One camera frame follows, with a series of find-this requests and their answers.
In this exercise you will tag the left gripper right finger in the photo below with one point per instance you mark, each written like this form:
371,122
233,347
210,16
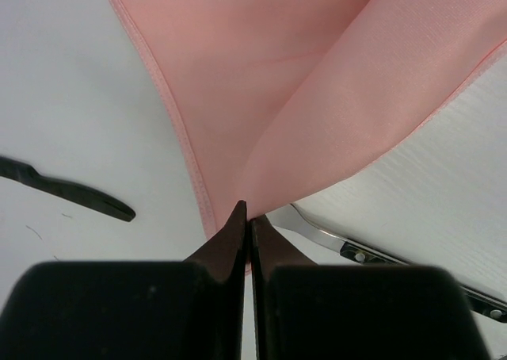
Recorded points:
304,310

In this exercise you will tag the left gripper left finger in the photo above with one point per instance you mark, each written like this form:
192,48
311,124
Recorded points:
191,309

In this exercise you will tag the pink satin napkin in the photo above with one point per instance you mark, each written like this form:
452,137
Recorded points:
384,119

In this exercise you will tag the black knife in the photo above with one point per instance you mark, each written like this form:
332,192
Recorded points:
85,196

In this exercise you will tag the silver fork black handle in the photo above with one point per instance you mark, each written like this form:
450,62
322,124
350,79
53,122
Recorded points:
483,300

